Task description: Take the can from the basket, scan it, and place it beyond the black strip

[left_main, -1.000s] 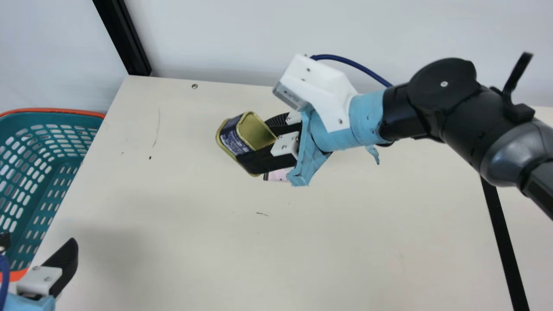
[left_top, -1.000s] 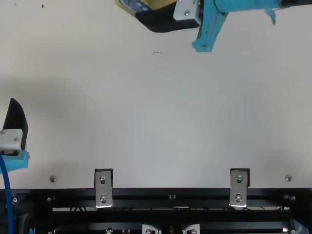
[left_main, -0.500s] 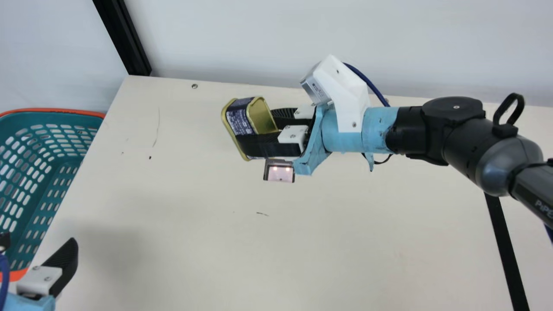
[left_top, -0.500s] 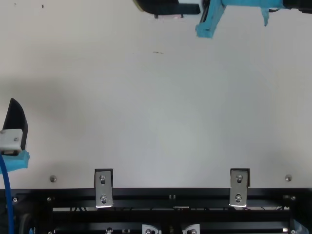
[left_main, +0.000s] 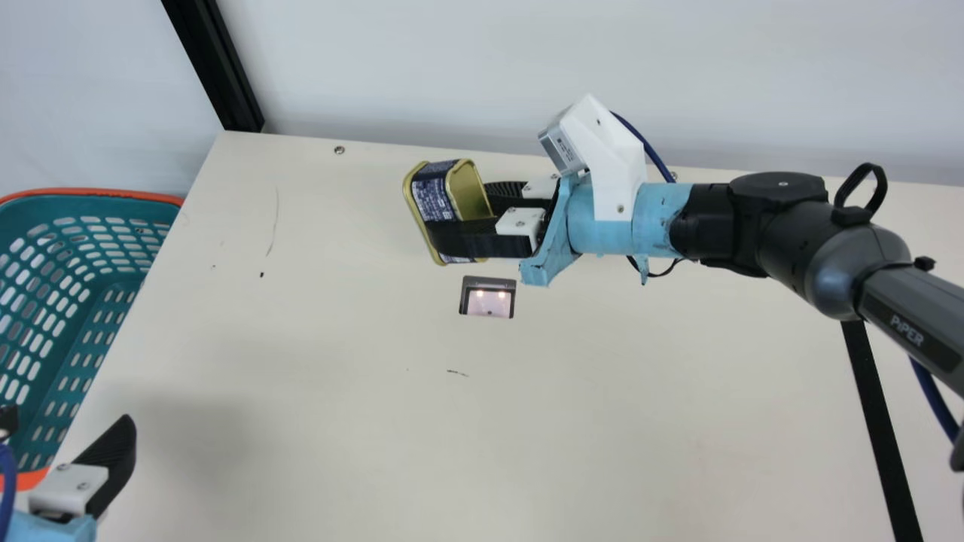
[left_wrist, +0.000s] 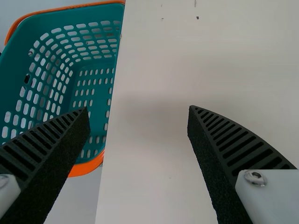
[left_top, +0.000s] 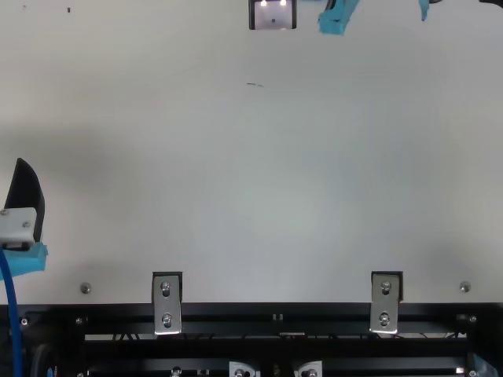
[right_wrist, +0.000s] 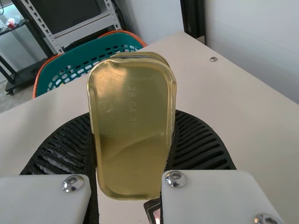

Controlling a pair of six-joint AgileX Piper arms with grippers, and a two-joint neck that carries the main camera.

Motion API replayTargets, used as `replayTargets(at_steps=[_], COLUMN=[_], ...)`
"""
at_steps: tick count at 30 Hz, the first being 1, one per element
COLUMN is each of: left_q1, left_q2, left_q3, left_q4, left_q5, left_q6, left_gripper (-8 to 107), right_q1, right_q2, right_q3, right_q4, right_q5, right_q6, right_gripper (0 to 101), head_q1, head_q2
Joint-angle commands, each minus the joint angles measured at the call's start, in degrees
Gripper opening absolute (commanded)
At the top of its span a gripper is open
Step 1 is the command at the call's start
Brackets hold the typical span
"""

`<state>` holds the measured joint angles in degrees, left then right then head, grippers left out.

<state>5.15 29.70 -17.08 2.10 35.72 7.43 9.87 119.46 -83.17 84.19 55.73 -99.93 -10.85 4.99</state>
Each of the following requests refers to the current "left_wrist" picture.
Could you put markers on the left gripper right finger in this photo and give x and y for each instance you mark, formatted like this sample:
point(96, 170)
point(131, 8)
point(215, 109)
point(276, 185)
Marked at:
point(222, 158)

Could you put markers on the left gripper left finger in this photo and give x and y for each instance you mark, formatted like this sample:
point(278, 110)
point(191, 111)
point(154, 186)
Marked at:
point(51, 151)

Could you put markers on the teal shopping basket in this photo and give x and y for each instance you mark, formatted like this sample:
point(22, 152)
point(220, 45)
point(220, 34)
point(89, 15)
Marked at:
point(93, 58)

